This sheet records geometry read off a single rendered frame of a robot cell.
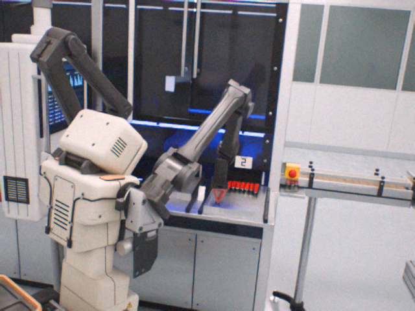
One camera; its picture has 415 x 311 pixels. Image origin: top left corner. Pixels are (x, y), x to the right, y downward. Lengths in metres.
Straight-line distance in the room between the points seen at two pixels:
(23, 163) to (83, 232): 0.72
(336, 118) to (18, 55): 5.59
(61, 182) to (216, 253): 1.29
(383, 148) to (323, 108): 1.13
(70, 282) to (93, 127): 0.52
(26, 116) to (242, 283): 1.43
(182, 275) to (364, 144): 4.97
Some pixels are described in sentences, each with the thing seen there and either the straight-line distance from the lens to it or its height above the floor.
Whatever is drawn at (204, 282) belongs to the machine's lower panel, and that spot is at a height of 0.29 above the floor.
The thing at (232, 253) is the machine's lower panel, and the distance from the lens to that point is 2.31.
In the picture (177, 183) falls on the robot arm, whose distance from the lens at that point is 1.15.
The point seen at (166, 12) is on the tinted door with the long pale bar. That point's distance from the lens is 2.10.
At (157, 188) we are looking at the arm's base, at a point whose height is 1.22.
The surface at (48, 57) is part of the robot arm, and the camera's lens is 1.25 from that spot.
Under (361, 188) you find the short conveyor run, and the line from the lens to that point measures 2.29.
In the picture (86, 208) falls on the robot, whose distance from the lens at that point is 1.14.
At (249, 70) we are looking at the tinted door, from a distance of 2.03.
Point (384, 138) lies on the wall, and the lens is 6.97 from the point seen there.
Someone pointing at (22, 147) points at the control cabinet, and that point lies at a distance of 1.84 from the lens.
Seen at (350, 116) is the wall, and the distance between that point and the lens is 6.80.
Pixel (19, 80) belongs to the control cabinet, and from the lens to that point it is 1.78.
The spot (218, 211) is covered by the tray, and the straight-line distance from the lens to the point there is 1.80.
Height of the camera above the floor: 1.62
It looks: 16 degrees down
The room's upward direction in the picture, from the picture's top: 4 degrees clockwise
